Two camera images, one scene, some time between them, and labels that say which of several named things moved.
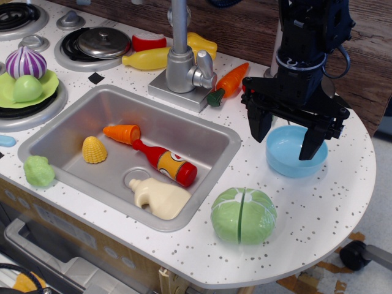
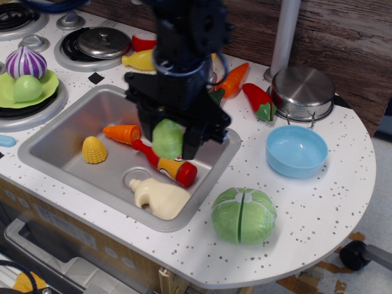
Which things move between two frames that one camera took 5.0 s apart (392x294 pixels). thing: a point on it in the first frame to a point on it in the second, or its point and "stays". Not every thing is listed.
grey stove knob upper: x=71 y=21 stays
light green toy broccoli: x=38 y=171 to x=167 y=138
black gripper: x=299 y=94 to x=195 y=106
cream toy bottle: x=163 y=199 stays
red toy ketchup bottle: x=167 y=164 stays
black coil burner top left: x=19 y=20 stays
